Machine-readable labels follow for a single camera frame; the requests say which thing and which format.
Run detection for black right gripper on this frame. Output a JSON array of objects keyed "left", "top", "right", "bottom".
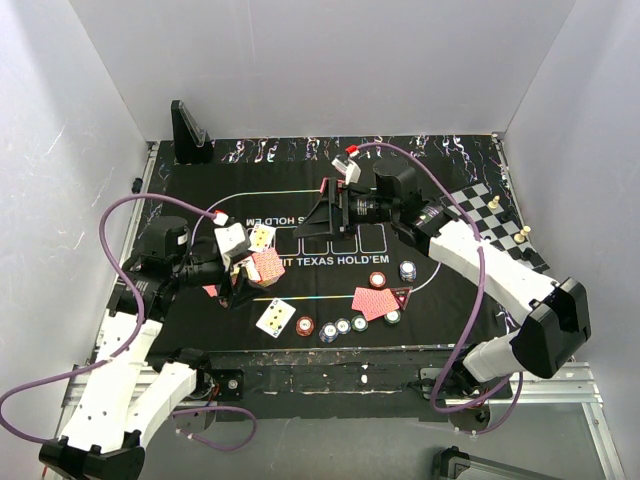
[{"left": 292, "top": 178, "right": 397, "bottom": 243}]

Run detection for red back cards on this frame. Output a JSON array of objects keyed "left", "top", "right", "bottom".
[
  {"left": 351, "top": 287, "right": 399, "bottom": 321},
  {"left": 203, "top": 285, "right": 218, "bottom": 298}
]

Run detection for red playing card box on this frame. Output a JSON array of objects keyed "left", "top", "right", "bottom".
[{"left": 248, "top": 248, "right": 285, "bottom": 287}]

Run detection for three of spades card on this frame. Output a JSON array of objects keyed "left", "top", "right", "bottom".
[{"left": 256, "top": 298, "right": 296, "bottom": 338}]

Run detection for face up card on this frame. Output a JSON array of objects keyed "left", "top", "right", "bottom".
[{"left": 249, "top": 224, "right": 276, "bottom": 253}]

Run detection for red poker chip stack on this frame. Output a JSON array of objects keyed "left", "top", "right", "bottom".
[{"left": 296, "top": 316, "right": 315, "bottom": 337}]

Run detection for red chips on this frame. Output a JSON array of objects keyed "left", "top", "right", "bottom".
[{"left": 369, "top": 271, "right": 386, "bottom": 289}]

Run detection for blue chips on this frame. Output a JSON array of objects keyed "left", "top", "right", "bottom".
[{"left": 399, "top": 261, "right": 417, "bottom": 283}]

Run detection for blue poker chip stack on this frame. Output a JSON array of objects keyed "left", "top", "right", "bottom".
[{"left": 319, "top": 322, "right": 339, "bottom": 343}]

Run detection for red triangular acrylic marker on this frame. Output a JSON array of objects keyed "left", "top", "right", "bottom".
[{"left": 391, "top": 287, "right": 412, "bottom": 310}]

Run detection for blue chip aside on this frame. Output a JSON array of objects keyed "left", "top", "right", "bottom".
[{"left": 335, "top": 318, "right": 351, "bottom": 335}]

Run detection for green poker chip stack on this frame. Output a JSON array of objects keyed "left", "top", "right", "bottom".
[{"left": 351, "top": 315, "right": 368, "bottom": 332}]

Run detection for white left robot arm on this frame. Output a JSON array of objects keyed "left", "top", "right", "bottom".
[{"left": 39, "top": 212, "right": 266, "bottom": 479}]

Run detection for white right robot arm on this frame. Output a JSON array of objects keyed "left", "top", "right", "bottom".
[{"left": 294, "top": 159, "right": 591, "bottom": 398}]

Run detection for black poker table mat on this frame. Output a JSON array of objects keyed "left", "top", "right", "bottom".
[{"left": 149, "top": 135, "right": 515, "bottom": 355}]

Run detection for black card shoe stand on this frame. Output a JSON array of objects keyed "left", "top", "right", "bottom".
[{"left": 170, "top": 100, "right": 214, "bottom": 165}]

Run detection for white chess pawn far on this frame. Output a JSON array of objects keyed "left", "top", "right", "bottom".
[{"left": 488, "top": 196, "right": 500, "bottom": 210}]

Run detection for white chess pawn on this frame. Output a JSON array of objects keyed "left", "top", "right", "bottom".
[
  {"left": 514, "top": 225, "right": 531, "bottom": 244},
  {"left": 488, "top": 196, "right": 500, "bottom": 210}
]

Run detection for black white chess board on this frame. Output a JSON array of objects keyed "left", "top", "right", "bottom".
[{"left": 451, "top": 183, "right": 550, "bottom": 273}]

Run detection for black chess piece upper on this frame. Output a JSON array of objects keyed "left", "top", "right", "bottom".
[{"left": 498, "top": 211, "right": 512, "bottom": 223}]

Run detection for white chess pawn near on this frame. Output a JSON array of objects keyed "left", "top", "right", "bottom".
[{"left": 514, "top": 225, "right": 531, "bottom": 244}]

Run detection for black case bottom corner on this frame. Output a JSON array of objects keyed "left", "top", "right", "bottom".
[{"left": 431, "top": 445, "right": 551, "bottom": 480}]

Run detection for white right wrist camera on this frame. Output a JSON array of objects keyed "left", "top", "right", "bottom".
[{"left": 331, "top": 156, "right": 361, "bottom": 185}]

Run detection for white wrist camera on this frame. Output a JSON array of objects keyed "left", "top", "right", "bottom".
[
  {"left": 331, "top": 156, "right": 361, "bottom": 185},
  {"left": 214, "top": 222, "right": 251, "bottom": 270}
]

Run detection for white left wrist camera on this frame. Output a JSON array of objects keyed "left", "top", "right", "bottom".
[{"left": 214, "top": 222, "right": 251, "bottom": 270}]

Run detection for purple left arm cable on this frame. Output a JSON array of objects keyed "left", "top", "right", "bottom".
[{"left": 0, "top": 194, "right": 259, "bottom": 451}]

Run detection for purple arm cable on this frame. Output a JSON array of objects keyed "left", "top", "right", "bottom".
[
  {"left": 345, "top": 142, "right": 526, "bottom": 434},
  {"left": 0, "top": 194, "right": 259, "bottom": 451}
]

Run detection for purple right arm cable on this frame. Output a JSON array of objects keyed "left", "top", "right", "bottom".
[{"left": 345, "top": 142, "right": 526, "bottom": 434}]

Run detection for black wall clip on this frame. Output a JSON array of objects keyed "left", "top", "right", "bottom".
[{"left": 131, "top": 177, "right": 143, "bottom": 194}]

